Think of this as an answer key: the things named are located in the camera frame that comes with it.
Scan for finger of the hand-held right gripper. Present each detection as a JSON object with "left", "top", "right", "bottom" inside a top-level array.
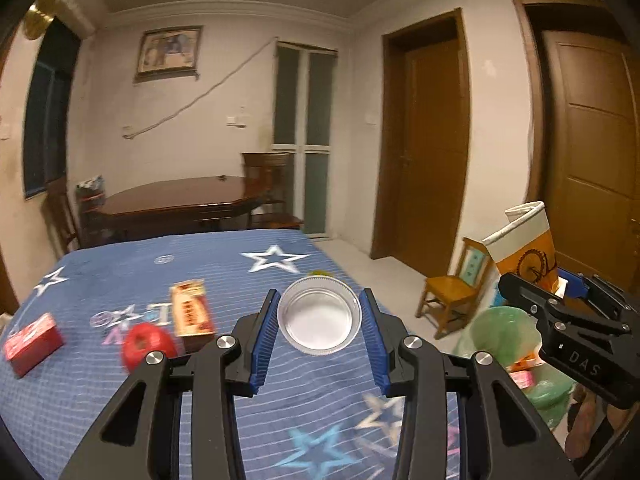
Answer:
[
  {"left": 497, "top": 272, "right": 631, "bottom": 336},
  {"left": 555, "top": 267, "right": 639, "bottom": 322}
]

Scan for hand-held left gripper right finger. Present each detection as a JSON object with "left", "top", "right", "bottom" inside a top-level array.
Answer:
[{"left": 359, "top": 287, "right": 578, "bottom": 480}]

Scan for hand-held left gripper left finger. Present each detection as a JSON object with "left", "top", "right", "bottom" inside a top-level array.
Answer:
[{"left": 59, "top": 287, "right": 282, "bottom": 480}]

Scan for orange and white paper cup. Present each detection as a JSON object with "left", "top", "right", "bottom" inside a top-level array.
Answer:
[{"left": 481, "top": 201, "right": 568, "bottom": 297}]

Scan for trash bin with green liner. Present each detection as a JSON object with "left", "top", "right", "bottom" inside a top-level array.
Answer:
[{"left": 452, "top": 305, "right": 578, "bottom": 433}]

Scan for person's right forearm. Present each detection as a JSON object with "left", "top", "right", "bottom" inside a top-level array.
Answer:
[{"left": 565, "top": 385, "right": 621, "bottom": 466}]

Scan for brown snack box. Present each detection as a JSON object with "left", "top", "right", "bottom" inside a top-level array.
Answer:
[{"left": 169, "top": 278, "right": 217, "bottom": 353}]

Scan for small wooden chair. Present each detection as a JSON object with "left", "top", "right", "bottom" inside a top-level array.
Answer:
[{"left": 416, "top": 237, "right": 496, "bottom": 339}]

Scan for blue star-print tablecloth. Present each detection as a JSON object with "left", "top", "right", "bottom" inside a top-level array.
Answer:
[{"left": 0, "top": 229, "right": 463, "bottom": 480}]

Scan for red apple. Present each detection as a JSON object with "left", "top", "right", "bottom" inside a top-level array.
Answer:
[{"left": 121, "top": 323, "right": 178, "bottom": 373}]

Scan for brown panelled wooden door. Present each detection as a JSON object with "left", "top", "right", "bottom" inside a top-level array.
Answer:
[{"left": 512, "top": 0, "right": 640, "bottom": 291}]

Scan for dark wooden dining chair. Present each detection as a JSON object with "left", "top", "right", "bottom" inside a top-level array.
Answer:
[
  {"left": 241, "top": 151, "right": 305, "bottom": 231},
  {"left": 44, "top": 177, "right": 83, "bottom": 253}
]

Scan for dark wooden dining table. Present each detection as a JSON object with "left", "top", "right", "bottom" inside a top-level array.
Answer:
[{"left": 82, "top": 176, "right": 266, "bottom": 243}]

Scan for frosted glass double door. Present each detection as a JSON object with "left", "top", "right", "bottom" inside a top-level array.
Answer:
[{"left": 272, "top": 41, "right": 338, "bottom": 237}]

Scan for dark basket with bottles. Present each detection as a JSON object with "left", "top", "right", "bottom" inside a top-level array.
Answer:
[{"left": 75, "top": 175, "right": 107, "bottom": 221}]

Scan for red tissue box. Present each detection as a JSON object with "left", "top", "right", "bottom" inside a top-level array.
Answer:
[{"left": 2, "top": 312, "right": 65, "bottom": 380}]

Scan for dark window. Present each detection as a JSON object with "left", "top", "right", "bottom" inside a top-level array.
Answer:
[{"left": 22, "top": 17, "right": 82, "bottom": 200}]

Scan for grey wall cable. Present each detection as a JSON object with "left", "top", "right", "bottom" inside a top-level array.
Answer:
[{"left": 121, "top": 37, "right": 278, "bottom": 140}]

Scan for framed wall picture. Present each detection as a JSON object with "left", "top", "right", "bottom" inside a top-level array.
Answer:
[{"left": 133, "top": 25, "right": 203, "bottom": 83}]

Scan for gold wall clock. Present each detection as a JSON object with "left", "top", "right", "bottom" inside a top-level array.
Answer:
[{"left": 24, "top": 0, "right": 62, "bottom": 40}]

